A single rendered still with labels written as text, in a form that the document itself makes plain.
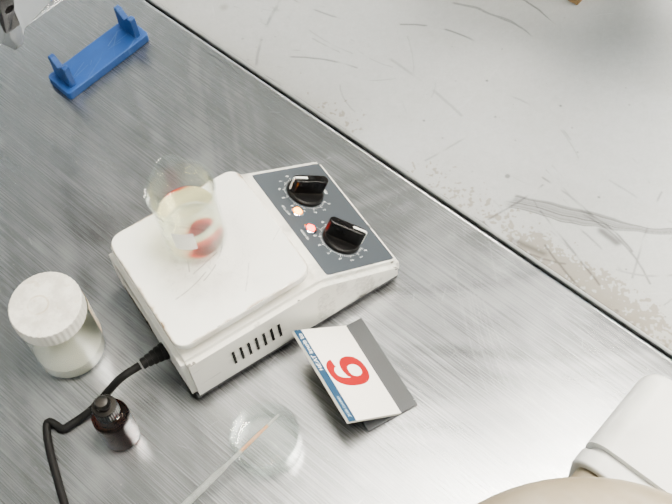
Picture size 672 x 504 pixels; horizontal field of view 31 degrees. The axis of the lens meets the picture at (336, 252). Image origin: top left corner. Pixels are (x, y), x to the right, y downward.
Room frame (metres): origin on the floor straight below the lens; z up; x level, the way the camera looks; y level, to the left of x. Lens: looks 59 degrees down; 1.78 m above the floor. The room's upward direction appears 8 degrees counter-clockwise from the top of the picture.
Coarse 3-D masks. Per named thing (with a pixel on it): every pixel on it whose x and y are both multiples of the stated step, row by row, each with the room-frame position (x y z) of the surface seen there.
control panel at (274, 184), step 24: (312, 168) 0.59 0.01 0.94; (264, 192) 0.55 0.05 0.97; (336, 192) 0.56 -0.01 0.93; (288, 216) 0.52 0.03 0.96; (312, 216) 0.53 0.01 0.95; (336, 216) 0.53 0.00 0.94; (360, 216) 0.53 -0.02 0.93; (312, 240) 0.50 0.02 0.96; (336, 264) 0.47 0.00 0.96; (360, 264) 0.48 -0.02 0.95
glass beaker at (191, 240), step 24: (168, 168) 0.52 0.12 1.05; (192, 168) 0.52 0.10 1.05; (144, 192) 0.50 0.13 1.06; (168, 192) 0.52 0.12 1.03; (168, 216) 0.48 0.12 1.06; (192, 216) 0.47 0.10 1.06; (216, 216) 0.49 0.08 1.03; (168, 240) 0.48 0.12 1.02; (192, 240) 0.47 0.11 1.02; (216, 240) 0.48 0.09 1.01; (192, 264) 0.48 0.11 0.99
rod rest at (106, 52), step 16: (128, 16) 0.79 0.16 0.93; (112, 32) 0.80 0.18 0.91; (128, 32) 0.79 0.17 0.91; (144, 32) 0.79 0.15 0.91; (96, 48) 0.78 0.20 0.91; (112, 48) 0.78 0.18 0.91; (128, 48) 0.77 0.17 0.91; (64, 64) 0.76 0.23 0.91; (80, 64) 0.76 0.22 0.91; (96, 64) 0.76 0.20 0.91; (112, 64) 0.76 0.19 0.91; (64, 80) 0.74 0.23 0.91; (80, 80) 0.74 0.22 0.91; (96, 80) 0.75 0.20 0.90
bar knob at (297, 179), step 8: (296, 176) 0.56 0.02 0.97; (304, 176) 0.56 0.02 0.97; (312, 176) 0.56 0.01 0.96; (320, 176) 0.56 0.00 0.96; (288, 184) 0.56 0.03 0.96; (296, 184) 0.55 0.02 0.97; (304, 184) 0.55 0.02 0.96; (312, 184) 0.55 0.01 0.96; (320, 184) 0.55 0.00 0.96; (288, 192) 0.55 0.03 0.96; (296, 192) 0.55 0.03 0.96; (304, 192) 0.55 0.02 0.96; (312, 192) 0.55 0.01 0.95; (320, 192) 0.55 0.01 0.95; (296, 200) 0.54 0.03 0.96; (304, 200) 0.54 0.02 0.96; (312, 200) 0.54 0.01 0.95; (320, 200) 0.54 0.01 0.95
